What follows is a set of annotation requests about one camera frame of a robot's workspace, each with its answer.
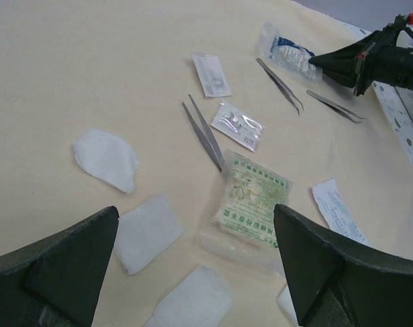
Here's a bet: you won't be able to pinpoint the blue printed clear packet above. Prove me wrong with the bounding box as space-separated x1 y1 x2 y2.
255 22 322 82

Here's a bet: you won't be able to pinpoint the curved steel tweezers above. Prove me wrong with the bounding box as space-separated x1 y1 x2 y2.
256 58 304 114
306 89 364 123

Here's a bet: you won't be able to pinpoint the white gauze pad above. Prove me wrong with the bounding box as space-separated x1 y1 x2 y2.
114 194 183 275
73 129 140 193
145 266 233 326

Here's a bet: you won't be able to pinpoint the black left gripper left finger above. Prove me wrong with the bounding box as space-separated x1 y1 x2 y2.
0 206 119 326

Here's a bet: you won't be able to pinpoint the green printed glove packet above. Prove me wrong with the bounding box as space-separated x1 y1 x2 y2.
198 150 293 275

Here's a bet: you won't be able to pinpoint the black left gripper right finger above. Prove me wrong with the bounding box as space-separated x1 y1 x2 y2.
274 204 413 326

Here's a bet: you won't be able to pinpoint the white gauze pad top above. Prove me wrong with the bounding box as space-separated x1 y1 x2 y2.
73 129 140 193

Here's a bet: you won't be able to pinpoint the straight steel tweezers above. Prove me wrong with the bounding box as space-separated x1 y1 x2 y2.
182 94 224 172

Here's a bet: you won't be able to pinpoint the white blue paper pouch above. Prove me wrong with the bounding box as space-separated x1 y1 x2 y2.
312 178 371 247

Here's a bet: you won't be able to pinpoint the small clear packet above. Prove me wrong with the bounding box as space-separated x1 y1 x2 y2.
211 101 264 153
192 52 232 98

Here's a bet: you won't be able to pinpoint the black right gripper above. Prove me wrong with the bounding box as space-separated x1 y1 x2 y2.
309 25 413 96

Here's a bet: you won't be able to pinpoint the beige cloth mat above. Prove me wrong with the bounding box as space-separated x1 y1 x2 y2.
0 1 413 326

